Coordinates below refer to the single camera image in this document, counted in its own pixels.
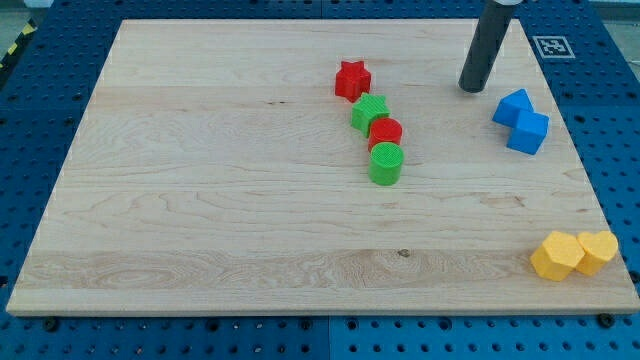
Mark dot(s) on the black board clamp bolt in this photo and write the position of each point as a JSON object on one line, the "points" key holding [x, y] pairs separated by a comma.
{"points": [[606, 320], [50, 324]]}

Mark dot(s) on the white fiducial marker tag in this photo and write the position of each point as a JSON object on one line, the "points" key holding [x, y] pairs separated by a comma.
{"points": [[553, 47]]}

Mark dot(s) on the yellow hexagon block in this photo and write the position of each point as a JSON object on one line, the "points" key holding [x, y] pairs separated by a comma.
{"points": [[557, 256]]}

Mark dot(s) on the black board clamp bolt left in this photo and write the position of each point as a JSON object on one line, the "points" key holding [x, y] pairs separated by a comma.
{"points": [[50, 324]]}

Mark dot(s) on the black board clamp bolt right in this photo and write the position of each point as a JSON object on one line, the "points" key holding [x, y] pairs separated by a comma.
{"points": [[606, 320]]}

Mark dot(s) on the wooden board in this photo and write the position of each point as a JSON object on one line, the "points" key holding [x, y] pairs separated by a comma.
{"points": [[215, 172]]}

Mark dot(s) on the red cylinder block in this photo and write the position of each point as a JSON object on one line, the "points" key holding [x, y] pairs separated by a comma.
{"points": [[384, 130]]}

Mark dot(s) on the green star block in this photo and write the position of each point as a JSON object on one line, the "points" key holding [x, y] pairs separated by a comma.
{"points": [[366, 110]]}

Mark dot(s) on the yellow heart block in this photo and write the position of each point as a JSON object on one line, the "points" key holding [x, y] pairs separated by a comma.
{"points": [[599, 249]]}

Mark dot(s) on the red star block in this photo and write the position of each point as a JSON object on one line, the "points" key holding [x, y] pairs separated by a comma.
{"points": [[352, 80]]}

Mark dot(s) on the blue cube block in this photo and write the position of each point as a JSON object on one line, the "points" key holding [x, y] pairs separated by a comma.
{"points": [[529, 132]]}

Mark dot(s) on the green cylinder block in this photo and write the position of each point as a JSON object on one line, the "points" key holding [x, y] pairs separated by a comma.
{"points": [[386, 160]]}

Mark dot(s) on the blue triangular block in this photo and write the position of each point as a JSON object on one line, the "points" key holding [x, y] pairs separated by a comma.
{"points": [[510, 106]]}

